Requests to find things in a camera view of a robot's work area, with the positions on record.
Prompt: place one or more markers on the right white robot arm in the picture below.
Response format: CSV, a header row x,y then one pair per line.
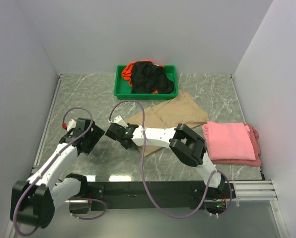
x,y
188,146

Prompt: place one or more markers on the black t shirt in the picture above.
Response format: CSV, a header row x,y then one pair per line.
x,y
164,85

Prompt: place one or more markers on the beige t shirt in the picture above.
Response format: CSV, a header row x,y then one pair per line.
x,y
181,109

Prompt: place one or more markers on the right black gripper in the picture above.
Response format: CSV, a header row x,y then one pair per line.
x,y
128,125

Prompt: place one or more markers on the dark pink folded t shirt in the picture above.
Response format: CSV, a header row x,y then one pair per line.
x,y
254,137

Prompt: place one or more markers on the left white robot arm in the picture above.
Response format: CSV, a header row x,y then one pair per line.
x,y
34,201

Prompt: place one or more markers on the orange t shirt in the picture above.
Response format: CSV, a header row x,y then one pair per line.
x,y
126,73

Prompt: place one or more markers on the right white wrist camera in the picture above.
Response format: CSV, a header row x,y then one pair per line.
x,y
120,121

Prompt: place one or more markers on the green plastic bin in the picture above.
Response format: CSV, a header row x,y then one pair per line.
x,y
122,89

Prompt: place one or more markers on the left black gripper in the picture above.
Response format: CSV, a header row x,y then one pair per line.
x,y
96,133

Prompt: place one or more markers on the light pink folded t shirt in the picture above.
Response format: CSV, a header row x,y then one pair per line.
x,y
228,141

